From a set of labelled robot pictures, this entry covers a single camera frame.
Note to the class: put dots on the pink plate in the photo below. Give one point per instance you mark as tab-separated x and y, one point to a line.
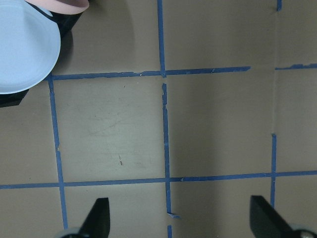
70	7

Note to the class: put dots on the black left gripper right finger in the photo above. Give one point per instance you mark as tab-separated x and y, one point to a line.
265	222

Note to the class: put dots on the light blue plate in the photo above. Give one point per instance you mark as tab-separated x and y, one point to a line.
29	45

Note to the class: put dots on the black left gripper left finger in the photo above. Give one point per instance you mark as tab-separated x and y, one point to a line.
97	222

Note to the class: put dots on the black dish rack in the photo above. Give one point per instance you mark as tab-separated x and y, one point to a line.
65	22

